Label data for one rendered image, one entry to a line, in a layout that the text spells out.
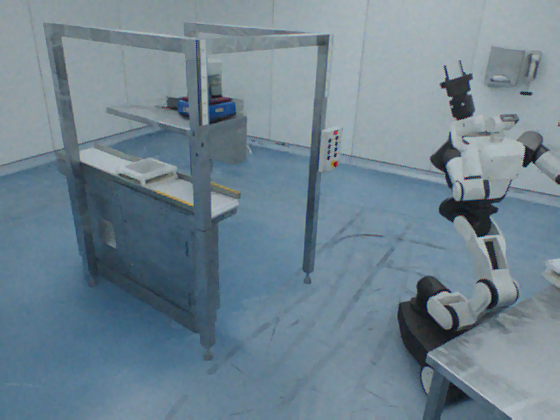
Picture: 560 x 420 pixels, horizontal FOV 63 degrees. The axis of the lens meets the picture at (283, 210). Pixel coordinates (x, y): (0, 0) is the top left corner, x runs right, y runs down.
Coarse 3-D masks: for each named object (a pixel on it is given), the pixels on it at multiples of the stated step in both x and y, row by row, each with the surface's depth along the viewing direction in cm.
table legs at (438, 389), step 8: (440, 376) 135; (432, 384) 139; (440, 384) 136; (448, 384) 137; (432, 392) 139; (440, 392) 137; (432, 400) 140; (440, 400) 139; (432, 408) 141; (440, 408) 141; (424, 416) 144; (432, 416) 141; (440, 416) 143
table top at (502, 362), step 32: (512, 320) 151; (544, 320) 152; (448, 352) 136; (480, 352) 136; (512, 352) 137; (544, 352) 137; (480, 384) 125; (512, 384) 125; (544, 384) 126; (512, 416) 115; (544, 416) 116
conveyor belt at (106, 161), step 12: (84, 156) 293; (96, 156) 294; (108, 156) 295; (84, 168) 275; (108, 168) 274; (180, 180) 261; (168, 192) 244; (180, 192) 245; (192, 192) 246; (216, 192) 247; (216, 204) 232; (228, 204) 235
